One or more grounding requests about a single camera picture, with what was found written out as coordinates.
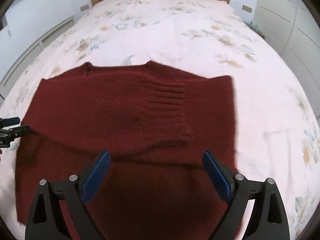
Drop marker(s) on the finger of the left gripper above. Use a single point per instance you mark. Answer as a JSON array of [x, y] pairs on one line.
[[8, 122], [9, 135]]

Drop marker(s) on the floral white bed duvet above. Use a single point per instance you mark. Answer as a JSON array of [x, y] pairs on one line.
[[277, 134]]

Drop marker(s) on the left wall switch plate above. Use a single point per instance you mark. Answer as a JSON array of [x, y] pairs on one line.
[[84, 7]]

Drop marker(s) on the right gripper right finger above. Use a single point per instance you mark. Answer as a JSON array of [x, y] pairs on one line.
[[268, 219]]

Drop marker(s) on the dark red knit sweater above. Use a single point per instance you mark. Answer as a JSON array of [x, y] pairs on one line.
[[156, 122]]

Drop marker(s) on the wall switch plate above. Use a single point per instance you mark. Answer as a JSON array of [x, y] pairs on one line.
[[246, 8], [84, 7]]

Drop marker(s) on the right wall switch plate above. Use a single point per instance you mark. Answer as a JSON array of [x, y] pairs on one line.
[[246, 8]]

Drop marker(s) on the white radiator cover panel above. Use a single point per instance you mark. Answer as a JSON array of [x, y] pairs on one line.
[[31, 54]]

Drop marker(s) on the white wardrobe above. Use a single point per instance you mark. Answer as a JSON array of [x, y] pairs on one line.
[[290, 29]]

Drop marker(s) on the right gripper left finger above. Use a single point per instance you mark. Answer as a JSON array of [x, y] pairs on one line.
[[46, 219]]

